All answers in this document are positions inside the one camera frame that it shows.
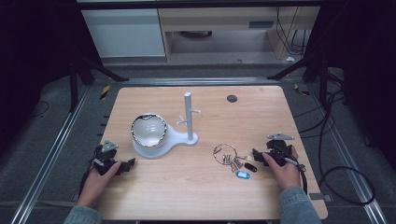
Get black hanging cables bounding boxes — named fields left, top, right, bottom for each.
left=275, top=7, right=310, bottom=58

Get metal floor rail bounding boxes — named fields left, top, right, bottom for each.
left=8, top=85, right=92, bottom=224
left=122, top=77, right=283, bottom=88
left=306, top=83, right=389, bottom=224

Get light wooden desk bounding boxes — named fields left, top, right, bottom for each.
left=157, top=6, right=321, bottom=62

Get white cabinet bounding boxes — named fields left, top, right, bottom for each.
left=80, top=8, right=167, bottom=59

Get white key holder stand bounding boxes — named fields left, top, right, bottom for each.
left=132, top=91, right=202, bottom=161

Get key ring with keys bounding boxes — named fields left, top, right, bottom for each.
left=212, top=143, right=259, bottom=181

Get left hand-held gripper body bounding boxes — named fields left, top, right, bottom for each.
left=92, top=139, right=120, bottom=175

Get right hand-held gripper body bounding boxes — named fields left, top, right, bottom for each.
left=262, top=133, right=301, bottom=168

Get person's right hand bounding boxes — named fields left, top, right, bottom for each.
left=261, top=145, right=303, bottom=191

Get right hand-held gripper cable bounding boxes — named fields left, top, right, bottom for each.
left=289, top=157, right=310, bottom=196

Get shiny silver bowl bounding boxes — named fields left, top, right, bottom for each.
left=130, top=113, right=168, bottom=148

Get person's left hand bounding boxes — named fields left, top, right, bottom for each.
left=77, top=161, right=122, bottom=209

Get black looped floor cable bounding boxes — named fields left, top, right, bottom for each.
left=317, top=89, right=377, bottom=206

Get yellow black tape strip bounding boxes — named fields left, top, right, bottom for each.
left=99, top=84, right=112, bottom=101
left=293, top=83, right=312, bottom=97

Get black metal stand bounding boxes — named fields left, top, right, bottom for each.
left=266, top=50, right=332, bottom=110
left=66, top=50, right=131, bottom=114

